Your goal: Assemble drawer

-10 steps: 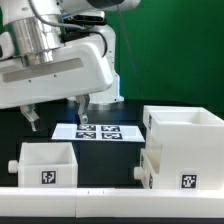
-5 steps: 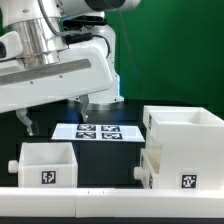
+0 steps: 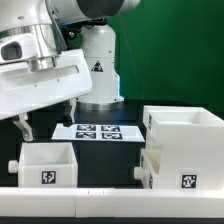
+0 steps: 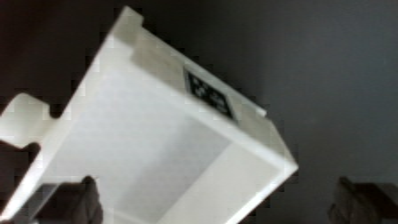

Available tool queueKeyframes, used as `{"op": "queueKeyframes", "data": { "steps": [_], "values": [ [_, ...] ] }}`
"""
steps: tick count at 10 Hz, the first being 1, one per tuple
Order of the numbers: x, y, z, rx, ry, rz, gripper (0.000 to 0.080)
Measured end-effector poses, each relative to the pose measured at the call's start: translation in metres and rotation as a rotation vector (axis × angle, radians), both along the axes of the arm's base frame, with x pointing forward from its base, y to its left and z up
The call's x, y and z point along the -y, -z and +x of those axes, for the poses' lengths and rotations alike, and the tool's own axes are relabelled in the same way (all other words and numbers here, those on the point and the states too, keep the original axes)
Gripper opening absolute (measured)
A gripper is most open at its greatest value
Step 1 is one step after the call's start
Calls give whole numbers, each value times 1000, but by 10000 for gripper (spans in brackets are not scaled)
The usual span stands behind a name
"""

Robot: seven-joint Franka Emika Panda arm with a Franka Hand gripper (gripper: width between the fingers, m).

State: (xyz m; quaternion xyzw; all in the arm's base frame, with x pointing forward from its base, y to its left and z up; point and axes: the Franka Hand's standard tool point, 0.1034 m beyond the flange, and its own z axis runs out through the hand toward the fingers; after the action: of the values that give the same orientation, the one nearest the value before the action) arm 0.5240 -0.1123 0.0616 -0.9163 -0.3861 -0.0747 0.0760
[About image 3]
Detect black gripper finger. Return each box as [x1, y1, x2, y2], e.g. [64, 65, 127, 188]
[63, 98, 77, 127]
[13, 113, 34, 142]

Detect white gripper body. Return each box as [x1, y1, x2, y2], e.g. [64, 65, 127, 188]
[0, 49, 92, 120]

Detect white drawer box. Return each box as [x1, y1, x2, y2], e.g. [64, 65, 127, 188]
[134, 149, 160, 189]
[8, 142, 78, 188]

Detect white drawer box front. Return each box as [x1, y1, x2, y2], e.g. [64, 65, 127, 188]
[134, 149, 160, 189]

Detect white drawer cabinet frame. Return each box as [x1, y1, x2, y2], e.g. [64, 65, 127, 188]
[143, 106, 224, 190]

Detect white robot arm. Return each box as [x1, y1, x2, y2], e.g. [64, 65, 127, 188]
[0, 0, 141, 142]

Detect white marker base plate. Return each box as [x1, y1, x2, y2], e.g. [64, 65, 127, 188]
[52, 124, 145, 143]

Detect white front fence rail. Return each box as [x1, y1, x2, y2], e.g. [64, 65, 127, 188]
[0, 187, 224, 218]

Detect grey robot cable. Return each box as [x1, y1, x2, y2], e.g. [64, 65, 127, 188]
[116, 13, 145, 101]

